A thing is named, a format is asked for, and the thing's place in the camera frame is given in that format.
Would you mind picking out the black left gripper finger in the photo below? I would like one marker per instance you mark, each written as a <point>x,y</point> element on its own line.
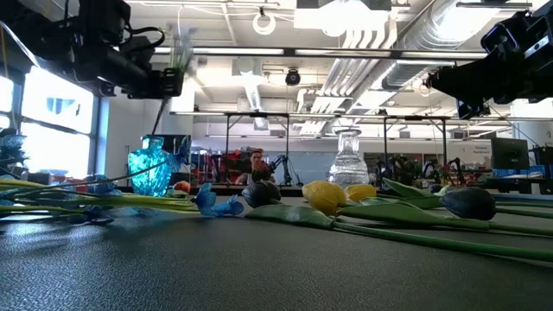
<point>149,86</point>
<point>175,82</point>

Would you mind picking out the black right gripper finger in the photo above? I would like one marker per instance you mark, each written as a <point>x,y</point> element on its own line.
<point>473,110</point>
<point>466,82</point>

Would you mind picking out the orange artificial tulip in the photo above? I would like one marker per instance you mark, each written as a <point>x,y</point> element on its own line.
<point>69,178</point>
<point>182,186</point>

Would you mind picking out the yellow artificial tulip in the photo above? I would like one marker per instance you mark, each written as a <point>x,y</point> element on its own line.
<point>360,192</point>

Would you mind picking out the large yellow tulip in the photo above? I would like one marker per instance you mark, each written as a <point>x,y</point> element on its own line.
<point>261,193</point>

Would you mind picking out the green tulip stem with leaves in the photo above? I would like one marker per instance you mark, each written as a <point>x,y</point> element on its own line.
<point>324,196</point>

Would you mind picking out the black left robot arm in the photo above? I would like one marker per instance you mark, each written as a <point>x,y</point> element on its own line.
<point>39,26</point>

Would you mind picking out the black background robot arm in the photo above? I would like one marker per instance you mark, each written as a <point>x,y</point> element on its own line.
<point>458,167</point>
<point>281,166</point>

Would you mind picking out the blue glass vase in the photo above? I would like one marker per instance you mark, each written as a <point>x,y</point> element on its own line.
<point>149,173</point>

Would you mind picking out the clear glass vase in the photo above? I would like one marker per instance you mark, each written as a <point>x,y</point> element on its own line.
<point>349,166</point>

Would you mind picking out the black computer monitor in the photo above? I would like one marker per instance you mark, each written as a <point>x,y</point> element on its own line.
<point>510,153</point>

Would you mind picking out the person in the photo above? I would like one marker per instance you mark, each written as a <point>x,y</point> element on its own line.
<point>256,160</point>

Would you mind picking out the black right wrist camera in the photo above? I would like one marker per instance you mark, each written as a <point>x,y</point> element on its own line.
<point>501,36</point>

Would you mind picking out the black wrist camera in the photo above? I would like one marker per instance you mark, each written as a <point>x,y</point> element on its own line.
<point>103,19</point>
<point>501,36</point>

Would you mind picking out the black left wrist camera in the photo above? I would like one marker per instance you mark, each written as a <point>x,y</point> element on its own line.
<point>103,19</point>

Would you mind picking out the silver ventilation duct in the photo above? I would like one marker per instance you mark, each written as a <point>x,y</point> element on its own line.
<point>432,39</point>

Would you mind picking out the black metal rig frame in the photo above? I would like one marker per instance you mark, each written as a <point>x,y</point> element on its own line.
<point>415,117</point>
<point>257,115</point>

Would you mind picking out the overhead frame light bar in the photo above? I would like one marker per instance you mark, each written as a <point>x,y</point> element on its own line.
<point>242,51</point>

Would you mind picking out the black overhead camera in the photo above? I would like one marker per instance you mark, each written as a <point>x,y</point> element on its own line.
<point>293,78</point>

